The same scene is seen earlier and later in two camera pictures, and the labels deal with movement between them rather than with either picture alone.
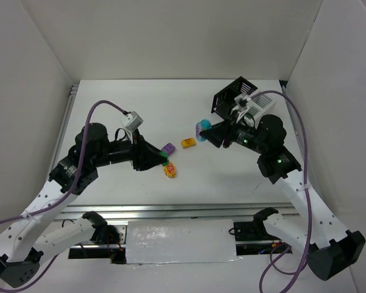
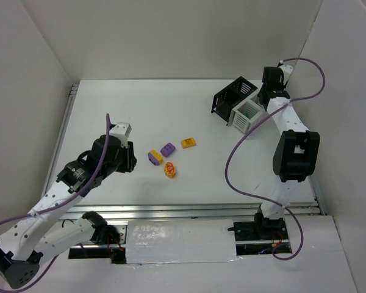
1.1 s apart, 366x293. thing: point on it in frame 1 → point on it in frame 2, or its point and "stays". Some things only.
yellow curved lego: [188, 142] stays
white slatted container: [260, 103] stays
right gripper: [228, 134] → [263, 95]
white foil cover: [180, 241] stays
